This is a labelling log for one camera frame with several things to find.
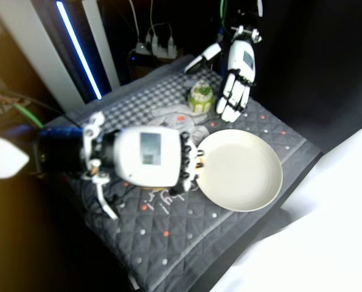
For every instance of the green white cupcake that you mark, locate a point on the green white cupcake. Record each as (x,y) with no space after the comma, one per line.
(201,98)

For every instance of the cream round plate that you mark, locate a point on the cream round plate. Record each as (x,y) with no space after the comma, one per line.
(244,170)

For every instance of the grey quilt with bear print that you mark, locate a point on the grey quilt with bear print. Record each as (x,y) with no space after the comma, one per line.
(174,243)

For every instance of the white power strip with plugs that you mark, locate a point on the white power strip with plugs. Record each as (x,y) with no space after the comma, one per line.
(164,50)

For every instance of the blue-white light strip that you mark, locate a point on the blue-white light strip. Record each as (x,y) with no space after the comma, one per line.
(77,48)

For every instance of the white pillar with dark groove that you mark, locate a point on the white pillar with dark groove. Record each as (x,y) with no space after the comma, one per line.
(31,36)

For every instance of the white panel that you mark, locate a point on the white panel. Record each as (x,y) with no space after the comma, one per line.
(320,228)

